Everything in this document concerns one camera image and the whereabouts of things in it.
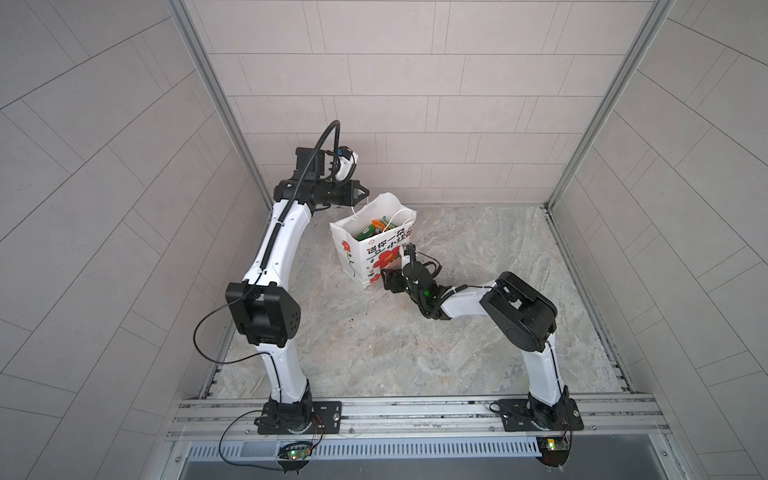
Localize right green circuit board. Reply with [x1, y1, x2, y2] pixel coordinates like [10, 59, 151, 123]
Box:
[536, 437, 571, 467]

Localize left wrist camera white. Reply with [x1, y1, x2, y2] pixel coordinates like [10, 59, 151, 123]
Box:
[332, 146, 358, 184]

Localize green circuit board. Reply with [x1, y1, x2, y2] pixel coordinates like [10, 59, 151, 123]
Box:
[536, 437, 571, 467]
[277, 441, 314, 461]

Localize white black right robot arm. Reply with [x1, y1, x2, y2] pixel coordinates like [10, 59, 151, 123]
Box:
[382, 261, 572, 430]

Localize white slotted cable duct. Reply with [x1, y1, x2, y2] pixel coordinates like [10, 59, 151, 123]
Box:
[187, 437, 542, 463]

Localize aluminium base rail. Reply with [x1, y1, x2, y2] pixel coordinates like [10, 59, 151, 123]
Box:
[167, 393, 669, 440]

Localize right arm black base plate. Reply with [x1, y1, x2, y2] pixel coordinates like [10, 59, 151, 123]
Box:
[489, 396, 584, 432]

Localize left green circuit board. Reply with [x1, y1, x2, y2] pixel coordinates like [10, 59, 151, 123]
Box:
[277, 441, 314, 461]

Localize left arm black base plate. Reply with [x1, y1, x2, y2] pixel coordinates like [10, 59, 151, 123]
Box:
[254, 400, 343, 435]

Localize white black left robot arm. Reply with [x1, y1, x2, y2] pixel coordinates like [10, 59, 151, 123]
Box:
[225, 146, 369, 433]

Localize aluminium corner profile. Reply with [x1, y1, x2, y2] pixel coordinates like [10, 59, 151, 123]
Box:
[545, 0, 678, 210]
[167, 0, 273, 208]

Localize aluminium corner profile left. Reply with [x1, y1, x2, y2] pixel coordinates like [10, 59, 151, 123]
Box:
[167, 0, 273, 208]

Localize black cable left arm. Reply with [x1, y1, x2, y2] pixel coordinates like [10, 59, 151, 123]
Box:
[192, 293, 268, 366]

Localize white paper bag red flowers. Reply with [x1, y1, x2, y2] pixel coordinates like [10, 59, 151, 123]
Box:
[330, 192, 417, 289]

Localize aluminium corner profile right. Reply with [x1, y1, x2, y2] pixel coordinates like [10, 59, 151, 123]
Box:
[545, 0, 678, 210]

